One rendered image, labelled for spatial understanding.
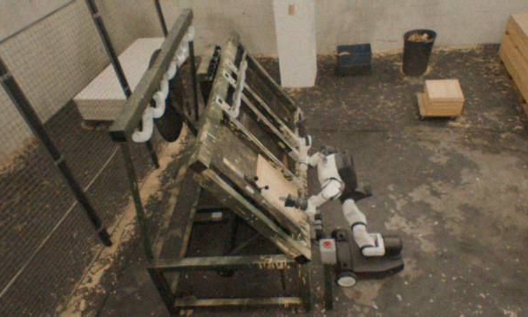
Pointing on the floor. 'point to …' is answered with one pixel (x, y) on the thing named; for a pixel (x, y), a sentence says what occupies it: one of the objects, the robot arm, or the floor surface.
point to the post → (328, 285)
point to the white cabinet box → (296, 41)
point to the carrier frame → (225, 267)
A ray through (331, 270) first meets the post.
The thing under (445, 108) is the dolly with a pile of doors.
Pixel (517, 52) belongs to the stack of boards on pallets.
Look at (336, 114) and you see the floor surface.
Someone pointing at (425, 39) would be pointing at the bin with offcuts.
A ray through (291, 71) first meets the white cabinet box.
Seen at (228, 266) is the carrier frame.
